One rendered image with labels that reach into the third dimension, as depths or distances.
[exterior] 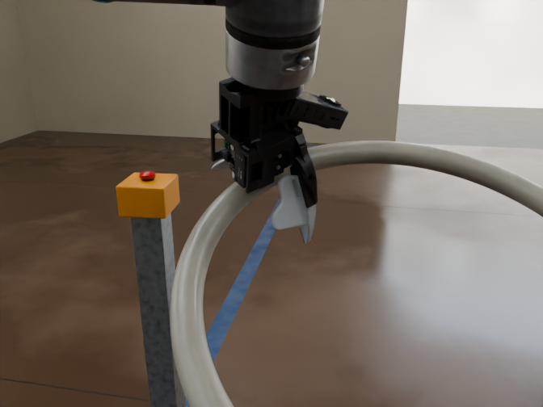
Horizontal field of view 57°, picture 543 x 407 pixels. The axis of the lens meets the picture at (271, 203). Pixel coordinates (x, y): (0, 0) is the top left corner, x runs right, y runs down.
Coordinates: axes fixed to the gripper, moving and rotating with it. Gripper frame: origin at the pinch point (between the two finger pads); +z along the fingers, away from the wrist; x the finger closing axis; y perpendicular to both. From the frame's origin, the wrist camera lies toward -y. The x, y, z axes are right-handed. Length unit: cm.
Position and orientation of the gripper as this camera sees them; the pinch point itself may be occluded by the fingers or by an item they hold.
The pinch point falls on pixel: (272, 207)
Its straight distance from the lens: 65.1
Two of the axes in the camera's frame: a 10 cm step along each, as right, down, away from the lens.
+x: 6.3, 5.6, -5.4
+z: -0.7, 7.3, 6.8
